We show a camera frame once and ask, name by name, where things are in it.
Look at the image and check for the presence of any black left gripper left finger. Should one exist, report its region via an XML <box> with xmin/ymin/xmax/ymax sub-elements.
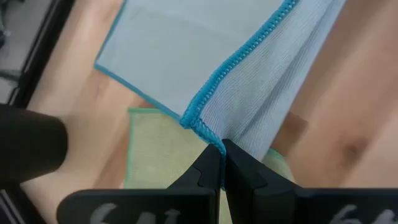
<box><xmin>57</xmin><ymin>143</ymin><xmax>223</xmax><ymax>224</ymax></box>

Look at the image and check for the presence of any black aluminium table frame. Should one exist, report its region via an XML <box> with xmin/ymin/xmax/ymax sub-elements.
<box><xmin>0</xmin><ymin>0</ymin><xmax>76</xmax><ymax>224</ymax></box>

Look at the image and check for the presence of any green microfiber towel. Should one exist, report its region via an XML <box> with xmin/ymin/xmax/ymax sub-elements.
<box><xmin>124</xmin><ymin>107</ymin><xmax>295</xmax><ymax>224</ymax></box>

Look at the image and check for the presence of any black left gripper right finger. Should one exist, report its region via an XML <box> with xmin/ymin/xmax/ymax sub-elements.
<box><xmin>223</xmin><ymin>139</ymin><xmax>398</xmax><ymax>224</ymax></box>

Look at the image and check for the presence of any light blue microfiber towel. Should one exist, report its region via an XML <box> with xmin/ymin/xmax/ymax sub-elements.
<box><xmin>94</xmin><ymin>0</ymin><xmax>348</xmax><ymax>162</ymax></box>

